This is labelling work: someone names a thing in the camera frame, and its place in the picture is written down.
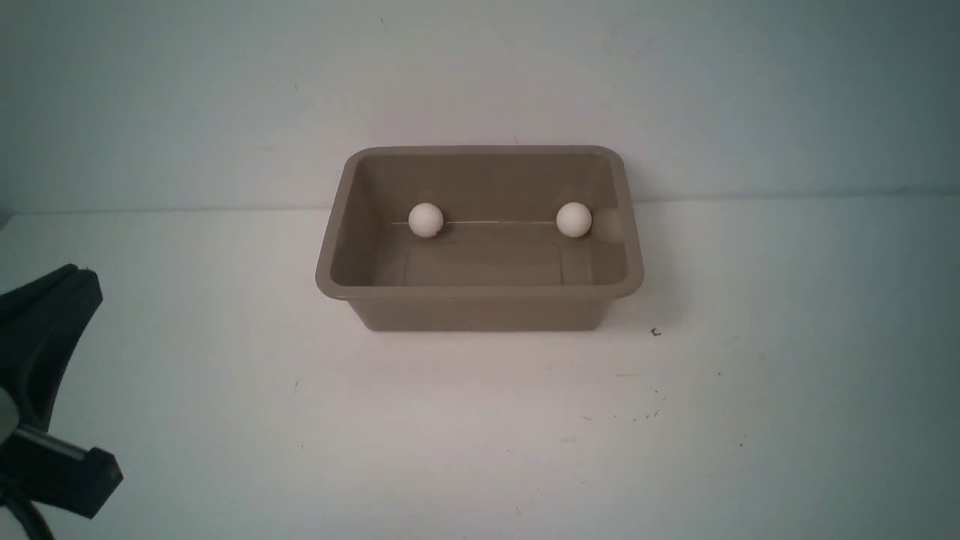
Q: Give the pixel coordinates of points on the tan plastic storage bin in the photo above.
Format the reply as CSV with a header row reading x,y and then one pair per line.
x,y
500,264

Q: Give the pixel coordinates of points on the white ping-pong ball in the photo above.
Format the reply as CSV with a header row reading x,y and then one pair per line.
x,y
574,220
426,220

